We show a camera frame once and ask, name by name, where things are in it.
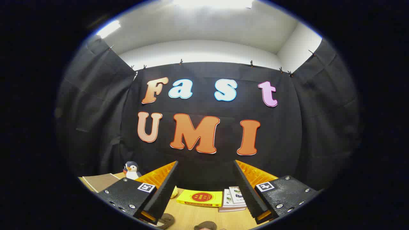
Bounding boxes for black backdrop cloth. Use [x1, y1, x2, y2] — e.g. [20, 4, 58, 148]
[56, 38, 361, 192]

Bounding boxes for brown book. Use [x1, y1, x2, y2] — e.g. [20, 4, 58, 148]
[218, 206, 246, 213]

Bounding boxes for blue white penguin plush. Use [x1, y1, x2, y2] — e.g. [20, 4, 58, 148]
[123, 161, 142, 180]

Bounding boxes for brown fuzzy shoe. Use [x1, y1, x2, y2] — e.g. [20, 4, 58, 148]
[194, 221, 218, 230]
[159, 213, 175, 229]

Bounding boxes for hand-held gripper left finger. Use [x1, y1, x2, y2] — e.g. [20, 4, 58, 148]
[97, 161, 179, 225]

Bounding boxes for ceiling light panel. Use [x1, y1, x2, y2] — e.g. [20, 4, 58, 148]
[97, 20, 121, 39]
[174, 0, 253, 9]

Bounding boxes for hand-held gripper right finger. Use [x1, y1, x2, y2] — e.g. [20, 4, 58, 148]
[233, 160, 320, 225]

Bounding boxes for beige fabric storage box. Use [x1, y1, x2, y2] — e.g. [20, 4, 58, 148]
[82, 173, 120, 193]

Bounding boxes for yellow book with red circle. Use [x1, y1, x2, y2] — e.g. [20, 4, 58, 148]
[176, 188, 223, 207]

